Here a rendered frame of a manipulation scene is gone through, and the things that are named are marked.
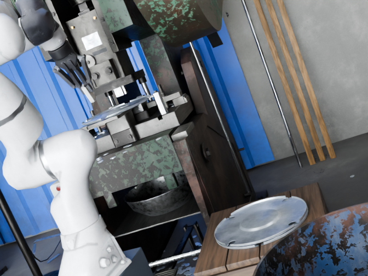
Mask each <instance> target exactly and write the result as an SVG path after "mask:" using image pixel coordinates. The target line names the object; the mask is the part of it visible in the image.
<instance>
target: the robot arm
mask: <svg viewBox="0 0 368 276"><path fill-rule="evenodd" d="M15 6H16V8H17V10H18V12H19V14H20V15H21V18H18V15H17V14H16V12H15V11H14V9H13V7H12V6H10V5H9V4H7V3H6V2H4V1H0V66H2V65H4V64H6V63H7V62H10V61H11V60H15V59H16V58H18V57H19V56H20V55H21V54H23V53H25V52H27V51H29V50H31V49H33V48H35V47H37V46H39V47H42V48H43V49H44V50H45V51H47V50H48V53H49V55H50V56H51V58H52V59H53V60H54V61H55V66H54V68H53V72H54V73H56V74H58V75H59V76H60V77H61V78H62V79H63V80H64V81H65V82H66V83H67V84H68V85H69V86H70V87H71V88H73V89H75V88H79V89H80V91H81V92H82V94H83V95H86V96H87V98H88V99H89V101H90V102H91V103H92V102H95V98H96V96H95V95H94V93H93V88H92V87H91V85H90V82H91V79H92V77H91V74H90V71H89V68H88V65H87V62H86V55H85V54H83V55H78V54H77V53H76V52H75V51H74V50H73V48H72V47H71V45H70V44H69V42H68V40H66V39H67V36H66V34H65V32H64V31H63V29H62V28H61V26H60V25H59V24H58V23H57V22H56V21H55V20H54V18H53V16H52V13H51V11H50V10H49V8H48V7H47V5H46V4H45V3H44V2H43V0H17V1H16V2H15ZM78 59H79V61H80V62H81V64H82V68H83V71H84V73H83V72H82V70H81V69H80V67H79V65H78V63H77V62H78ZM61 68H62V69H64V70H65V71H66V72H67V73H68V74H69V75H68V74H66V73H65V72H64V71H63V70H62V69H61ZM74 71H75V72H74ZM75 73H76V74H77V75H76V74H75ZM84 74H85V75H84ZM77 76H78V77H79V78H78V77H77ZM79 79H80V80H79ZM81 81H82V82H81ZM43 125H44V123H43V118H42V115H41V114H40V113H39V112H38V110H37V109H36V108H35V106H34V105H33V104H32V102H31V101H30V100H29V99H28V97H27V96H26V95H25V94H24V93H23V92H22V91H21V90H20V89H19V87H18V86H17V85H16V84H15V83H14V82H12V81H11V80H10V79H9V78H7V77H6V76H5V75H4V74H3V73H1V72H0V140H1V141H2V143H3V144H4V146H5V148H6V149H7V156H6V158H5V160H4V162H3V175H4V177H5V179H6V180H7V182H8V183H9V184H10V185H11V186H12V187H14V188H15V189H17V190H20V189H30V188H37V187H39V186H42V185H45V184H47V183H50V182H53V181H55V180H59V182H60V189H61V190H60V191H59V192H58V194H57V195H56V196H55V197H54V199H53V201H52V203H51V207H50V212H51V214H52V216H53V218H54V220H55V222H56V224H57V226H58V228H59V230H60V232H61V235H60V237H61V243H62V248H63V249H64V253H63V256H62V261H61V266H60V270H59V275H58V276H119V275H120V274H121V273H122V272H123V271H124V270H125V269H126V268H127V266H128V265H130V264H131V263H132V261H131V260H130V259H129V258H127V257H125V255H124V253H123V251H122V250H121V248H120V246H119V245H118V243H117V241H116V239H115V238H114V236H113V235H112V234H111V233H110V232H109V231H108V230H107V229H106V224H105V222H104V220H103V218H102V216H101V215H99V212H98V210H97V208H96V205H95V202H94V200H93V197H92V195H91V192H90V189H89V175H90V172H91V169H92V167H93V164H94V162H95V160H96V158H97V152H98V147H97V142H96V140H95V139H94V137H93V136H92V134H91V133H89V132H88V131H87V130H84V129H76V130H70V131H64V132H62V133H59V134H57V135H54V136H52V137H49V138H47V139H44V140H37V139H38V138H39V136H40V135H41V132H42V130H43Z"/></svg>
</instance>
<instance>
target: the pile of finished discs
mask: <svg viewBox="0 0 368 276"><path fill-rule="evenodd" d="M307 215H308V207H307V204H306V202H305V201H304V200H303V199H301V198H299V197H295V196H291V197H290V198H288V197H286V196H285V195H284V196H277V197H271V198H266V199H262V200H259V201H256V202H253V203H251V204H248V205H246V206H244V207H242V208H240V209H238V210H236V211H234V212H232V213H231V216H230V217H229V218H224V219H223V220H222V221H221V222H220V223H219V224H218V226H217V227H216V229H215V233H214V236H215V239H216V241H217V243H218V244H219V245H220V246H222V247H224V248H228V249H248V248H254V247H257V246H258V245H256V244H257V243H261V242H263V243H262V244H261V245H265V244H268V243H271V242H273V241H275V240H278V239H280V238H282V237H284V236H286V235H287V234H289V233H290V232H292V231H293V230H295V229H296V228H297V227H299V226H300V225H301V224H302V223H303V222H304V220H305V219H306V217H307Z"/></svg>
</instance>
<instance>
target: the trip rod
mask: <svg viewBox="0 0 368 276"><path fill-rule="evenodd" d="M189 44H190V47H191V49H192V52H193V55H194V57H195V60H196V62H197V65H198V68H199V70H200V73H201V75H202V78H203V81H204V83H205V86H206V89H207V91H208V93H209V96H210V99H211V102H212V104H213V107H214V109H215V112H216V114H217V117H218V120H219V122H220V124H221V128H222V130H223V133H224V135H225V138H226V140H227V143H228V145H229V148H230V150H231V153H232V156H233V159H234V161H235V164H236V166H237V169H238V171H239V174H240V177H241V179H242V182H243V184H244V187H245V190H246V193H244V195H245V198H247V197H250V196H252V194H251V192H250V191H249V189H248V187H247V184H246V182H245V179H244V176H243V173H242V171H241V169H240V166H239V163H238V161H237V158H236V156H235V153H234V150H233V148H232V145H231V142H230V140H229V137H228V135H227V132H226V130H225V127H224V124H223V122H222V119H221V116H220V114H219V111H218V109H217V106H216V104H215V101H214V98H213V96H212V93H211V90H210V88H209V85H208V83H207V80H206V78H205V75H204V72H203V69H202V67H201V65H200V62H199V59H198V57H197V54H196V51H195V49H194V46H193V44H192V42H189Z"/></svg>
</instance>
